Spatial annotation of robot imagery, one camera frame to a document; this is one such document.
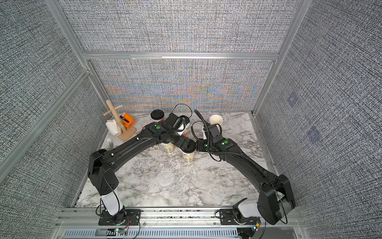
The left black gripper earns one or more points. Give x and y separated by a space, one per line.
185 142

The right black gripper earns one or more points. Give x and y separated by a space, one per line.
201 145

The cream paper cup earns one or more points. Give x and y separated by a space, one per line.
216 119
188 157
168 148

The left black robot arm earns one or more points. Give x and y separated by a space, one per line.
104 164

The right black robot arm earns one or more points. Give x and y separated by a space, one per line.
276 198

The white leak-proof paper disc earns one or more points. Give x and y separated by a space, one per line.
165 178

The orange mug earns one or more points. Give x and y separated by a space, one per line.
128 120

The wooden mug tree stand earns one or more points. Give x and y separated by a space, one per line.
126 133

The white mug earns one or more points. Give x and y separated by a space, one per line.
113 127

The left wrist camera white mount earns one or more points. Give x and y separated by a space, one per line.
178 124

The silver fork green handle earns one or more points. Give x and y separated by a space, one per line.
110 143

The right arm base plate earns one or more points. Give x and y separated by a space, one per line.
233 217

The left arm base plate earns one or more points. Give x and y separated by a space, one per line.
124 217

